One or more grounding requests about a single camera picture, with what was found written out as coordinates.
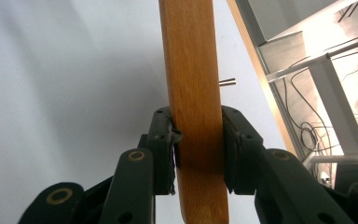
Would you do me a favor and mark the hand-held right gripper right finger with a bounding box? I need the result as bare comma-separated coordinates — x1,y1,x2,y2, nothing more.
221,105,265,196

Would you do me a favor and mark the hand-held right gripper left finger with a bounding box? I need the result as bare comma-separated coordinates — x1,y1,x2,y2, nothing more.
145,106,183,196

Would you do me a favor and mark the wooden board with metal pin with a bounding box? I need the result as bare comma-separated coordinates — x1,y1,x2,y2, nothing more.
158,0,238,224

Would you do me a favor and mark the white panel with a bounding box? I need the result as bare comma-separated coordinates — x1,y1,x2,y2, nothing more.
246,0,339,43

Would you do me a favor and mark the black floor cable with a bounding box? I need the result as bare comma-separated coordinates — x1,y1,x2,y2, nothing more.
282,67,335,154

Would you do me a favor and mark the white desk frame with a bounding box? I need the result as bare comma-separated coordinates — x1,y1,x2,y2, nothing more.
265,31,358,166

